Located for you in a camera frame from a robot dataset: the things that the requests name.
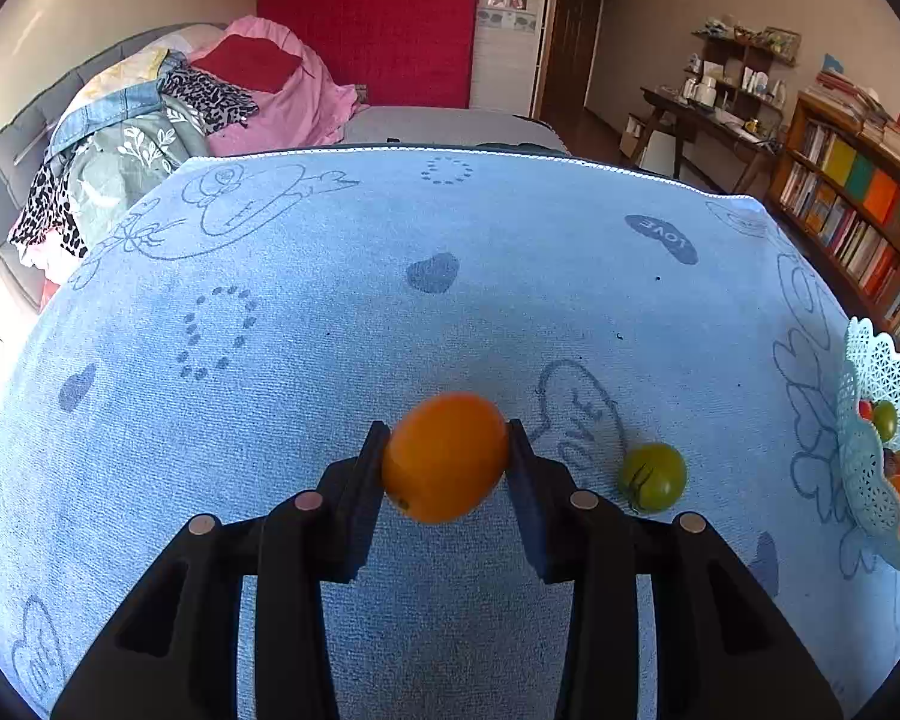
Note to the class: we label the green floral quilt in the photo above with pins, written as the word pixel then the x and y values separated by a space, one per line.
pixel 135 157

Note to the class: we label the pale floral pillow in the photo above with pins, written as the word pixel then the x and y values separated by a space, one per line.
pixel 120 75

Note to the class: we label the grey sofa bed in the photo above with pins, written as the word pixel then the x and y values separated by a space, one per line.
pixel 435 124

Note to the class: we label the stacks of books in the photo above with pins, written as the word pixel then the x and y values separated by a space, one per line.
pixel 870 116

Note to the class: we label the wooden wardrobe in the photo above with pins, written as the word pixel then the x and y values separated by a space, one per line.
pixel 506 52

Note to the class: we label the wooden bookshelf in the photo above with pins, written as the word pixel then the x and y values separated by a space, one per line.
pixel 795 157

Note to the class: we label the blue printed towel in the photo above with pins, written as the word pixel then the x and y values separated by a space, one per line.
pixel 345 360

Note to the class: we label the dark wooden door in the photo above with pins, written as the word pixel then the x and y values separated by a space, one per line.
pixel 577 30

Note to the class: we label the pink blanket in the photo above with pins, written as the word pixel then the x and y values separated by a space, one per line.
pixel 292 116

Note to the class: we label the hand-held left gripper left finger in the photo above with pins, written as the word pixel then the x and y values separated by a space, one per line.
pixel 367 487

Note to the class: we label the leopard print cloth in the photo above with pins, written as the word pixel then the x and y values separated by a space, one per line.
pixel 45 210
pixel 210 97

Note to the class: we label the white lattice plastic basket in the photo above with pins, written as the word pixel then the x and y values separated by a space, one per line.
pixel 870 510

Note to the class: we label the rows of colourful books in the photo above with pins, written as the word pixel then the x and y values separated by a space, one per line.
pixel 862 240

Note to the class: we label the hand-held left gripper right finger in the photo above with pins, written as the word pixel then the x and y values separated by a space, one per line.
pixel 523 495

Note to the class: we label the wooden desk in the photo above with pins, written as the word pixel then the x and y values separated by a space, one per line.
pixel 690 116

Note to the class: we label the green tomato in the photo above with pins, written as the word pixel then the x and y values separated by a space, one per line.
pixel 654 476
pixel 885 421

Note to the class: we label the red mattress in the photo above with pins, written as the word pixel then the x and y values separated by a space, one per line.
pixel 367 15

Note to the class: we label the white drawer box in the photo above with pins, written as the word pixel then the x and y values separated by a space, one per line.
pixel 649 146

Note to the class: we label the red tomato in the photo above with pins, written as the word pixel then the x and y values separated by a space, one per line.
pixel 865 411

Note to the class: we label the blue wall sticker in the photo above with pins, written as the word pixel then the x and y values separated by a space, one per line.
pixel 834 61

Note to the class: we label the light blue denim garment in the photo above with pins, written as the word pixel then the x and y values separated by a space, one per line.
pixel 97 120

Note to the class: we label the small wooden shelf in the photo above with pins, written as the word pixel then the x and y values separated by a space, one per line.
pixel 742 64

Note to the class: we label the small framed picture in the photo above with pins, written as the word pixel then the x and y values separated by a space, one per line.
pixel 778 40

